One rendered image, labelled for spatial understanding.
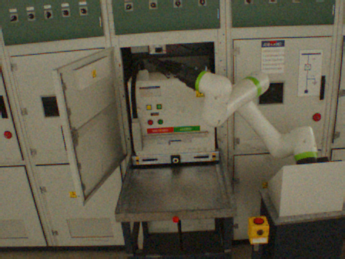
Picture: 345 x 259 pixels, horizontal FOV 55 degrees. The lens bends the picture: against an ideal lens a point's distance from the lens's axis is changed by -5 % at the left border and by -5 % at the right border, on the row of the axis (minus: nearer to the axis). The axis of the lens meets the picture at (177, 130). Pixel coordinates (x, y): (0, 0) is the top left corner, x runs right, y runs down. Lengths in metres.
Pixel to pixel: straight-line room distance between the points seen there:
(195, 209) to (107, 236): 1.17
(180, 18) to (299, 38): 0.73
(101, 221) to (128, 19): 1.49
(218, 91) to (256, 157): 1.11
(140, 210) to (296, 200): 0.80
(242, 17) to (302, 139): 0.79
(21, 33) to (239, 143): 1.55
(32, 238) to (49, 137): 0.93
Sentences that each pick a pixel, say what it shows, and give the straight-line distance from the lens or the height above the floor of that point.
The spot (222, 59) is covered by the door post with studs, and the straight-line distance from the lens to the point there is 2.17.
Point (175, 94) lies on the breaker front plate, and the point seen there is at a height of 1.30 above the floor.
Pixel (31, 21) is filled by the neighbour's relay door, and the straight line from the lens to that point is 2.26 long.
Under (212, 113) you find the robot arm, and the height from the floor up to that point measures 1.39.
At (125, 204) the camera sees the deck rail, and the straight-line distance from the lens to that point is 1.85.
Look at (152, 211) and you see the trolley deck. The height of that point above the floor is 0.85.
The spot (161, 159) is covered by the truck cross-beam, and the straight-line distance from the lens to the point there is 2.16.
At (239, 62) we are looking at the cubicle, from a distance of 2.17.
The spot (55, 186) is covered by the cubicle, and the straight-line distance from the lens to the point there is 2.63.
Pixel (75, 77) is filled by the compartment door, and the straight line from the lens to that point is 1.81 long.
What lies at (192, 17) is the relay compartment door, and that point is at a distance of 2.10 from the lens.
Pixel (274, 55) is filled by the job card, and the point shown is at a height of 1.48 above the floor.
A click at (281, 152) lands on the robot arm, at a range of 2.00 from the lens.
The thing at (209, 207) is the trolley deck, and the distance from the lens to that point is 1.78.
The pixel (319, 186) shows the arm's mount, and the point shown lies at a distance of 1.87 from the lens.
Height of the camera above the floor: 1.88
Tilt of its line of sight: 23 degrees down
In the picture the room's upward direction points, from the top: 4 degrees counter-clockwise
